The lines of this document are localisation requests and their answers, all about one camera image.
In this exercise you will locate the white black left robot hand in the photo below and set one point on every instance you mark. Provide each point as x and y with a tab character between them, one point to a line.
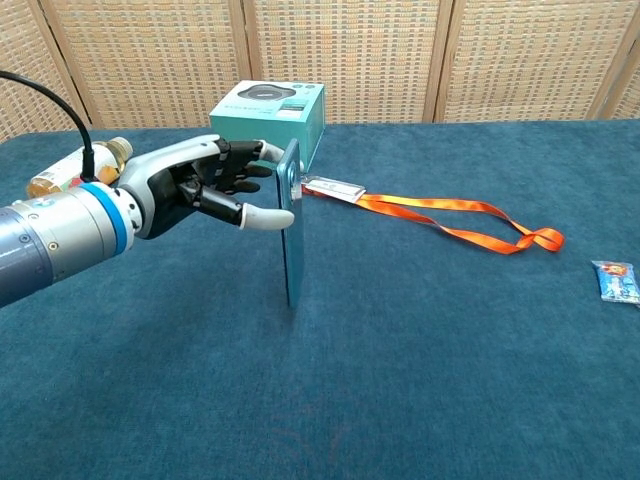
160	185

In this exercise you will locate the blue-backed black smartphone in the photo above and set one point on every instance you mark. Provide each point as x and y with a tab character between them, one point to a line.
294	240

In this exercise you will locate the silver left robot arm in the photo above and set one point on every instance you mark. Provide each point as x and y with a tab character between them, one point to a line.
55	240

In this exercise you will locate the amber drink plastic bottle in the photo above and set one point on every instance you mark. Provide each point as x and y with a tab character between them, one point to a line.
65	167

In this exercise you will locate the teal speaker product box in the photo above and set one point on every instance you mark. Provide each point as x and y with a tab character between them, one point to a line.
265	122

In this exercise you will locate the woven bamboo screen panel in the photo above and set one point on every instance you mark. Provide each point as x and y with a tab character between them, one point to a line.
627	95
535	55
30	65
150	60
350	55

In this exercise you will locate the clear white badge holder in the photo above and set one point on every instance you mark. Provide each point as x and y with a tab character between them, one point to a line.
332	190

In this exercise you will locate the blue felt table cloth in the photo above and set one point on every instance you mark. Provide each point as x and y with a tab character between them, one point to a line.
400	375

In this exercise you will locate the blue candy packet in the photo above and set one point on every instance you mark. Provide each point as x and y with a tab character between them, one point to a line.
617	282

